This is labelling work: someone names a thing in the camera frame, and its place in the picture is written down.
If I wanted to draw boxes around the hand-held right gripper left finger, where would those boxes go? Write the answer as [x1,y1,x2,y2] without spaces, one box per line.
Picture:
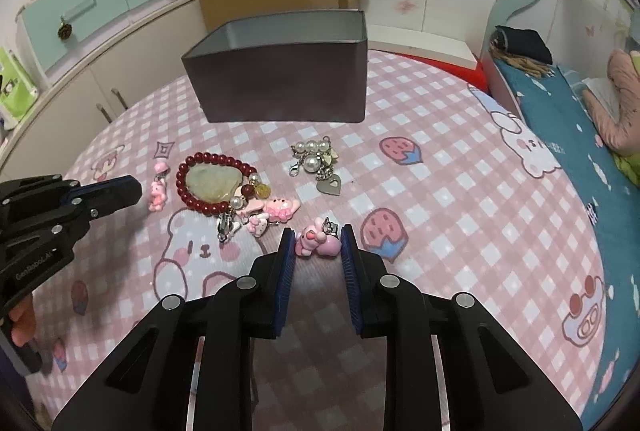
[50,227,297,431]

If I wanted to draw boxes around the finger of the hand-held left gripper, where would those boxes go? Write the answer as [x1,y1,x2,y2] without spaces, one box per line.
[0,194,142,247]
[0,177,143,212]

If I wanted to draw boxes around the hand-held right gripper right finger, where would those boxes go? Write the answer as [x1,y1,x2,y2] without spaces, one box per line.
[341,225,583,431]

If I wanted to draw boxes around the pink bear charm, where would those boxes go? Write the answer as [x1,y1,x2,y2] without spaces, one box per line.
[148,163,171,212]

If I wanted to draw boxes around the pink pig charm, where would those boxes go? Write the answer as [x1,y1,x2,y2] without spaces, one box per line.
[294,217,344,258]

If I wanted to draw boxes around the dark red bead bracelet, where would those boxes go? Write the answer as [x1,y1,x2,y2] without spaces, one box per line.
[175,152,272,214]

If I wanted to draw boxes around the pink frilly character charm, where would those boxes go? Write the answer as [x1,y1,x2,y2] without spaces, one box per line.
[233,196,301,225]

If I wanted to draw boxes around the silver metal clasp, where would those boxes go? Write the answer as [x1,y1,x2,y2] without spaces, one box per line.
[216,212,242,242]

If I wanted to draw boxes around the pale green stone pendant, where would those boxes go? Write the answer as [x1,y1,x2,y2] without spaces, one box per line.
[187,165,241,203]

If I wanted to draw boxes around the pearl keychain with heart charm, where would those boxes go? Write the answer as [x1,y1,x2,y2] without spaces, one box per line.
[288,136,344,198]

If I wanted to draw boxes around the grey metal box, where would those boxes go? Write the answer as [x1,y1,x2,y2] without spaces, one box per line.
[181,8,369,123]

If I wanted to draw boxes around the person's left hand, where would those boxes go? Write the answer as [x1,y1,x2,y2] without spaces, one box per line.
[11,297,37,348]

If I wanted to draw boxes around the white lower cabinet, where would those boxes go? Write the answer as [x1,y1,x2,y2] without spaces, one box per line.
[0,0,207,167]

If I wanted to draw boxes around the pink checkered tablecloth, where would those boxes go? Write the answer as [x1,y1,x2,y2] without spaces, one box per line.
[27,48,633,431]

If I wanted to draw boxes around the green bag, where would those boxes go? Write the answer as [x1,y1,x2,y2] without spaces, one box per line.
[0,46,41,123]

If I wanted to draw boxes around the white board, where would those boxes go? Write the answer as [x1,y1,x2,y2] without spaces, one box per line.
[367,38,479,70]

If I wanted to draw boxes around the blue patterned bedsheet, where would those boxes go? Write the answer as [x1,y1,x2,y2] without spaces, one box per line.
[492,61,640,417]

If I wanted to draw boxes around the folded tan clothes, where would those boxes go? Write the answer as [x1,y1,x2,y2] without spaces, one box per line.
[491,42,557,80]

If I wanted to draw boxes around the folded dark clothes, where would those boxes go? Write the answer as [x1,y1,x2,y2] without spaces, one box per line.
[492,25,554,65]

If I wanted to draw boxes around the green blanket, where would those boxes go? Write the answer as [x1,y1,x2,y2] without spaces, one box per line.
[612,150,640,188]

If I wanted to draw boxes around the white pillow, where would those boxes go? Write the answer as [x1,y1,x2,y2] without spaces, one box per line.
[582,78,622,113]

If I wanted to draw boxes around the pink pillow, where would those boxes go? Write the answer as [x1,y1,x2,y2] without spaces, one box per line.
[582,50,640,153]

